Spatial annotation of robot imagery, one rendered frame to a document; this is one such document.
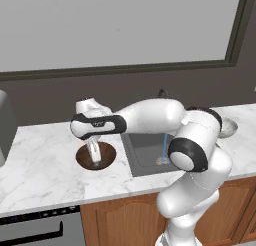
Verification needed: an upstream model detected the black dishwasher handle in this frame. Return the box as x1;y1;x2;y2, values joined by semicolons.
0;220;65;246

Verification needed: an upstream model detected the grey metal bowl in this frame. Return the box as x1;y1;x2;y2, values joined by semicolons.
218;117;240;140

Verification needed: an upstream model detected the dark grey framed window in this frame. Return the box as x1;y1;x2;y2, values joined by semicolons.
0;0;256;83

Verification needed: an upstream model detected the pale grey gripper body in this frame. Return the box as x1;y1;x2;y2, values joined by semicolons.
85;138;103;165

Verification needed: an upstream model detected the grey steel sink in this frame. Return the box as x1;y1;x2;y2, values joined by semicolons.
120;131;184;179

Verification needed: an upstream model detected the grey rounded appliance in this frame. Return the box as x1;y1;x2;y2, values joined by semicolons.
0;89;18;168

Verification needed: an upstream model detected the brown wooden bowl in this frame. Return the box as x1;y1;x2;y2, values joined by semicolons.
75;141;118;172

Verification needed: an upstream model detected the blue water stream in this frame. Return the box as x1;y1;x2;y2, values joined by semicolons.
161;133;169;165

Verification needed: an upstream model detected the brown wooden cupboard door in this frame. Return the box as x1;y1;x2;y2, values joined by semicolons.
239;189;256;245
194;185;250;246
94;198;169;246

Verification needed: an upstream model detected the grey dishwasher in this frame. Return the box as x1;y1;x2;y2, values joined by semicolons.
0;204;87;246

